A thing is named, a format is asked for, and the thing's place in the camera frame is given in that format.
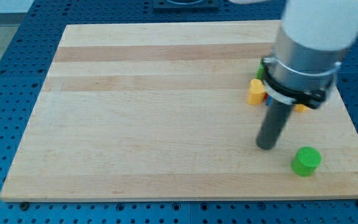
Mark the green cylinder block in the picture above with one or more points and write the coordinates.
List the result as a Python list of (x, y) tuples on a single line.
[(306, 161)]

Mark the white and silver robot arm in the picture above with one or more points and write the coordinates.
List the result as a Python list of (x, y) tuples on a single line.
[(311, 43)]

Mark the green block behind arm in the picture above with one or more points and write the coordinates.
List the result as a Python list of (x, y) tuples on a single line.
[(260, 72)]

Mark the blue block under arm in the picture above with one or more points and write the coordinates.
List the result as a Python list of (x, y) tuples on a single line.
[(268, 101)]

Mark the light wooden board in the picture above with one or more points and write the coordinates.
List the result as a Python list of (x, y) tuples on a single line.
[(153, 112)]

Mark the yellow heart block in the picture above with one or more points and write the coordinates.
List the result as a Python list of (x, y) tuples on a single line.
[(256, 93)]

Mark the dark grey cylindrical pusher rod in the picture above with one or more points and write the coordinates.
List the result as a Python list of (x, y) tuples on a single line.
[(274, 122)]

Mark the yellow block right of rod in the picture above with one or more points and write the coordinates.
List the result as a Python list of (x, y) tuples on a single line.
[(301, 108)]

